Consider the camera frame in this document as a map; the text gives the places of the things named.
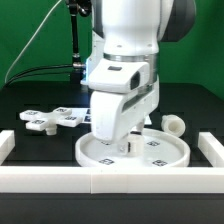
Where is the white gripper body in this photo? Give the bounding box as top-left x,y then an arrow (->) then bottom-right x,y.
89,59 -> 159,142

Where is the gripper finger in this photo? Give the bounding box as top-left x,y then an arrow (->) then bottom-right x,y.
131,120 -> 145,134
118,140 -> 131,154

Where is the white round table top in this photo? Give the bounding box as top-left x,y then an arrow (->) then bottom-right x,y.
75,128 -> 190,168

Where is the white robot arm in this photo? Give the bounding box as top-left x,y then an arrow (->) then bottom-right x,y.
87,0 -> 196,154

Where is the white marker sheet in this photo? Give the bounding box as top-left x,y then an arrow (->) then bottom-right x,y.
68,107 -> 153,127

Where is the white right fence bar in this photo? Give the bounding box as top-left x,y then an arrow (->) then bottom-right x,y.
198,132 -> 224,168

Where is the white fence bar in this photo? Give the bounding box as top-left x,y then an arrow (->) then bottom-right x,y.
0,166 -> 224,194
0,130 -> 15,166
198,132 -> 224,168

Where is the white cross-shaped table base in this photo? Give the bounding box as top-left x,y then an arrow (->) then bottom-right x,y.
19,107 -> 83,136

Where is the white front fence bar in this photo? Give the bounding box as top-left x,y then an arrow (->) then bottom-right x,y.
0,166 -> 224,194

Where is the white left fence bar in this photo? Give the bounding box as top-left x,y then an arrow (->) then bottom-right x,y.
0,130 -> 15,166

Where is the black cable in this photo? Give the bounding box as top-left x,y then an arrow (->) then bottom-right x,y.
2,64 -> 75,88

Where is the white cable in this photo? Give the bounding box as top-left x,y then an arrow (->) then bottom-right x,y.
3,0 -> 64,84

